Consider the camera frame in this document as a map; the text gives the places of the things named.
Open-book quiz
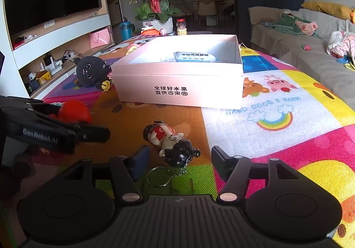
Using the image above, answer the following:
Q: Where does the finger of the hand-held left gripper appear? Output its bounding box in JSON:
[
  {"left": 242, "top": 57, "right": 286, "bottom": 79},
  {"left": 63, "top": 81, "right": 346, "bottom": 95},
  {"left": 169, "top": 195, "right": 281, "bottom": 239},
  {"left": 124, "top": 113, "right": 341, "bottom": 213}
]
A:
[
  {"left": 50, "top": 116, "right": 110, "bottom": 143},
  {"left": 28, "top": 101, "right": 64, "bottom": 117}
]

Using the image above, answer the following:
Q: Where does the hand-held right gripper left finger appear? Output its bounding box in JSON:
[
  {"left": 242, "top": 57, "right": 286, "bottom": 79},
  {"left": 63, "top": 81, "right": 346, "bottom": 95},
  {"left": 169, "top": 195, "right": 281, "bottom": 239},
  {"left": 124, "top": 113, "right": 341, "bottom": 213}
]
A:
[{"left": 55, "top": 145, "right": 151, "bottom": 205}]

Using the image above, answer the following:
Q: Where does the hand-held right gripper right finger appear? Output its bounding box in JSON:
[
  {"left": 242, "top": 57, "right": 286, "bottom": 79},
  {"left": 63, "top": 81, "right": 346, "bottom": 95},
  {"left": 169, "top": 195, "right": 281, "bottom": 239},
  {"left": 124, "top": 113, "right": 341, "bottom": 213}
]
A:
[{"left": 211, "top": 146, "right": 303, "bottom": 204}]

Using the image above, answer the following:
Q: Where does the red toy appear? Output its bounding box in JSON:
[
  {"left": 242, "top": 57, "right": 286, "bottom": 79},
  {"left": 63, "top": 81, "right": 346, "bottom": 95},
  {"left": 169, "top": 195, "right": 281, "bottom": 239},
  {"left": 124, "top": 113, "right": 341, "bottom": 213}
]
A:
[{"left": 57, "top": 100, "right": 93, "bottom": 124}]

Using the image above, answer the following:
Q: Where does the doll figurine keychain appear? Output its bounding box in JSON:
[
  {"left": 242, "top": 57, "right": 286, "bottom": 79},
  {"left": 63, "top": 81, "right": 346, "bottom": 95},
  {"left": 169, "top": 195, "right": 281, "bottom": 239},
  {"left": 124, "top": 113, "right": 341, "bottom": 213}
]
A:
[{"left": 143, "top": 121, "right": 201, "bottom": 187}]

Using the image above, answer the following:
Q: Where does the black plush cat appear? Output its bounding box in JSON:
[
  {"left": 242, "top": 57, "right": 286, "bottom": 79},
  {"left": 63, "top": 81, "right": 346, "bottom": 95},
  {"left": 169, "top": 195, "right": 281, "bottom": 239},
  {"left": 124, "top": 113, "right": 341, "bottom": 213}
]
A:
[{"left": 73, "top": 55, "right": 114, "bottom": 92}]

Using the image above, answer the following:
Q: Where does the white storage box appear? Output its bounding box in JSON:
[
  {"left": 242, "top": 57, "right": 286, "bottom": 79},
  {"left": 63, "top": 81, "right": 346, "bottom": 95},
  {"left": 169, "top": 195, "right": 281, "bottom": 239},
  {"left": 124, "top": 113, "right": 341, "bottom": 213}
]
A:
[{"left": 110, "top": 34, "right": 245, "bottom": 108}]

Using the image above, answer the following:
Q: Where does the person's left hand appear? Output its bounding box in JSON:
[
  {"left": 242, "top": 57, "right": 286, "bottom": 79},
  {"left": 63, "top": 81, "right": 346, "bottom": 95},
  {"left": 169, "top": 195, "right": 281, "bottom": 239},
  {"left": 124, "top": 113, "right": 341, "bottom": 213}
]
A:
[{"left": 0, "top": 145, "right": 45, "bottom": 201}]

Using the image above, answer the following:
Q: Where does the white wooden television cabinet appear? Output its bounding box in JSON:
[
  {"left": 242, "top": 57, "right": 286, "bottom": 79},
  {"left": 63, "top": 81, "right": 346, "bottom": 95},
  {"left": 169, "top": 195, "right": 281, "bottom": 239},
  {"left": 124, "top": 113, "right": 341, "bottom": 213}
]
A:
[{"left": 0, "top": 0, "right": 125, "bottom": 99}]

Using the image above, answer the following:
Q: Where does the white power strip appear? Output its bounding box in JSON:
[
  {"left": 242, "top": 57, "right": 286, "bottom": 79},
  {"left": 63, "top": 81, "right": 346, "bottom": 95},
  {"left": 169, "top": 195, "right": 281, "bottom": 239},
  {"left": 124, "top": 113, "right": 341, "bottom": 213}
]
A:
[{"left": 65, "top": 50, "right": 83, "bottom": 62}]

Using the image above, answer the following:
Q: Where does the colourful cartoon play mat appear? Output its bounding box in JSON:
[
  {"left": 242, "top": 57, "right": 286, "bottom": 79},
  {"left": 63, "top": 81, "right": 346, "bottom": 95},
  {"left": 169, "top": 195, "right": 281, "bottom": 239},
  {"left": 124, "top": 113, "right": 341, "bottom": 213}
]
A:
[{"left": 30, "top": 34, "right": 355, "bottom": 248}]

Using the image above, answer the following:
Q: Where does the pink paper bag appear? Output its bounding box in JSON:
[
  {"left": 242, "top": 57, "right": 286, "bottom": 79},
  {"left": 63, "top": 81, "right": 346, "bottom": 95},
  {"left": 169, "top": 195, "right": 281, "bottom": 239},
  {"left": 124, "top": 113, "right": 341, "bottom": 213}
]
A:
[{"left": 89, "top": 28, "right": 111, "bottom": 49}]

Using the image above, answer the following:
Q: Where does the blue water bottle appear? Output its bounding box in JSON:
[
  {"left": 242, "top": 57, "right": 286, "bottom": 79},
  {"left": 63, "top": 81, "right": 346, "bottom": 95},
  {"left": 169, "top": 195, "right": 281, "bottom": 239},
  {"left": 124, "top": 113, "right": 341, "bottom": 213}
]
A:
[{"left": 120, "top": 21, "right": 135, "bottom": 41}]

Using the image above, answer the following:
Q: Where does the wet wipes packet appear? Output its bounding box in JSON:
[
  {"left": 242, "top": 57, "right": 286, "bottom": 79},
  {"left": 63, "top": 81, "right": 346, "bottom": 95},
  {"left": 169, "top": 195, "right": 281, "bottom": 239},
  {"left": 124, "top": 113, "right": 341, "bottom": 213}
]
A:
[{"left": 173, "top": 51, "right": 217, "bottom": 62}]

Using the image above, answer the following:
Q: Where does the orange round toy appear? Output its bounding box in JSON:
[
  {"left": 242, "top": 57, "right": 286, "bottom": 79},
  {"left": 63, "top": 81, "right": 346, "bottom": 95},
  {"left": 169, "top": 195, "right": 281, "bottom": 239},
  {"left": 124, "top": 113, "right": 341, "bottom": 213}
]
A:
[{"left": 140, "top": 26, "right": 167, "bottom": 36}]

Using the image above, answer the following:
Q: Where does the grey sofa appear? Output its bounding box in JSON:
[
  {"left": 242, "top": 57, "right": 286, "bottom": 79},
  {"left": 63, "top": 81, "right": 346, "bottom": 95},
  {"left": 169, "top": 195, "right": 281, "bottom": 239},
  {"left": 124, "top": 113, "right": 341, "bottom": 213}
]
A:
[{"left": 248, "top": 6, "right": 355, "bottom": 115}]

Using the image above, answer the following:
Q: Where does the small glass jar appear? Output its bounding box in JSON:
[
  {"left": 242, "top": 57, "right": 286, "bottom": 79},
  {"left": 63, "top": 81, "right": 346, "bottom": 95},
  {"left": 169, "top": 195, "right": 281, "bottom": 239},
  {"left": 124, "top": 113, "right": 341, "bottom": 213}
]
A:
[{"left": 176, "top": 18, "right": 188, "bottom": 36}]

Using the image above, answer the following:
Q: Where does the potted purple orchid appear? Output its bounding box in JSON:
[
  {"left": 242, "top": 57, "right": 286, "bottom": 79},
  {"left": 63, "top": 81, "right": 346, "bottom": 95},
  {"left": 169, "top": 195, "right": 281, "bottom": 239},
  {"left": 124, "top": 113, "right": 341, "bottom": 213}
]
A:
[{"left": 129, "top": 0, "right": 181, "bottom": 35}]

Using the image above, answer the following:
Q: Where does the green cloth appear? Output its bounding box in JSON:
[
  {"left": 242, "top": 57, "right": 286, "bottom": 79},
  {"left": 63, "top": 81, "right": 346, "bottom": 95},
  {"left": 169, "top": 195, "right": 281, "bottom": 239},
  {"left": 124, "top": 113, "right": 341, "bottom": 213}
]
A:
[{"left": 273, "top": 12, "right": 306, "bottom": 36}]

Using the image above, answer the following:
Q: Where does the dark blue cabinet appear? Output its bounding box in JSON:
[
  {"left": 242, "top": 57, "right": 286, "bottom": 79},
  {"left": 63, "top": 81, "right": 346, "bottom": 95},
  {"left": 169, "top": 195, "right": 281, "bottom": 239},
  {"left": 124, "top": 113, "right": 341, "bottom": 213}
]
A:
[{"left": 234, "top": 0, "right": 304, "bottom": 49}]

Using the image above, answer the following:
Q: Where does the beige dining chair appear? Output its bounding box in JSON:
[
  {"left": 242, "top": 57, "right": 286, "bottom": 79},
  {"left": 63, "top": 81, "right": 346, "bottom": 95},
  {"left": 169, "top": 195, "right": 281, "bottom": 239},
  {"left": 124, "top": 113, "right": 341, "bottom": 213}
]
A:
[{"left": 197, "top": 0, "right": 218, "bottom": 26}]

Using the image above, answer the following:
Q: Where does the pink patterned garment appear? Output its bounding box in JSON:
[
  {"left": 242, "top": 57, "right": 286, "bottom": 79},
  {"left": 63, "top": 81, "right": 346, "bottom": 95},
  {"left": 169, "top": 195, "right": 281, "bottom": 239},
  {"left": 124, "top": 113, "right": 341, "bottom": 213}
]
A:
[{"left": 295, "top": 19, "right": 318, "bottom": 36}]

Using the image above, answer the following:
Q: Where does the white pink garment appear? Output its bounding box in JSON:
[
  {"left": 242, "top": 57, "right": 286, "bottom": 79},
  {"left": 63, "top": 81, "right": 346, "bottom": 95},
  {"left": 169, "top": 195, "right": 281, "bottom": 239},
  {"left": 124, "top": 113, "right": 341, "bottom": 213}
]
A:
[{"left": 327, "top": 30, "right": 355, "bottom": 59}]

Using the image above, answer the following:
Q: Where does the yellow pillow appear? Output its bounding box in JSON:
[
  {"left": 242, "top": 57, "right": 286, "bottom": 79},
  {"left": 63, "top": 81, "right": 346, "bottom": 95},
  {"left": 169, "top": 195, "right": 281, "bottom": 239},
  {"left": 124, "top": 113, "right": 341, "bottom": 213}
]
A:
[{"left": 301, "top": 0, "right": 353, "bottom": 20}]

